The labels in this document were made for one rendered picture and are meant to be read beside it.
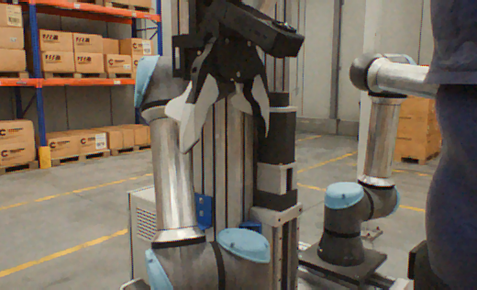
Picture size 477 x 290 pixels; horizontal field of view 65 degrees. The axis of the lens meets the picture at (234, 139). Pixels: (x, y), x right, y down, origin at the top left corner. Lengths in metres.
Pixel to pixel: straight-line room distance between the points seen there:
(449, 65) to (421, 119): 7.50
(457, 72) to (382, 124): 0.90
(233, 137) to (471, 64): 0.70
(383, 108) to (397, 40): 9.66
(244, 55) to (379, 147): 0.86
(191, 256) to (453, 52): 0.59
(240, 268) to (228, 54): 0.49
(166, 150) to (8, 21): 6.82
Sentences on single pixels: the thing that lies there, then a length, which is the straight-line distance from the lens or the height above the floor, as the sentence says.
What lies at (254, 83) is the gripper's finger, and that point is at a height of 1.60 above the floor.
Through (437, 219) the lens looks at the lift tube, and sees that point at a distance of 0.42.
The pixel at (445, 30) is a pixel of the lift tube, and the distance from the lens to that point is 0.40.
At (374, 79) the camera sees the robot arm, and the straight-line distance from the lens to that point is 1.10.
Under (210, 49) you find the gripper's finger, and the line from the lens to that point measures 0.43.
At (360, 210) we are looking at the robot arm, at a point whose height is 1.21.
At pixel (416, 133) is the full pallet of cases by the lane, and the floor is 0.59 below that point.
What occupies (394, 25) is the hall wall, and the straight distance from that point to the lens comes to 10.96.
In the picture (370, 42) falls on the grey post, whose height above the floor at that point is 1.95.
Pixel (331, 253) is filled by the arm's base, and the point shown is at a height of 1.07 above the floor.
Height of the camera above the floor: 1.60
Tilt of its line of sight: 9 degrees down
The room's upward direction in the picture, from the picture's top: straight up
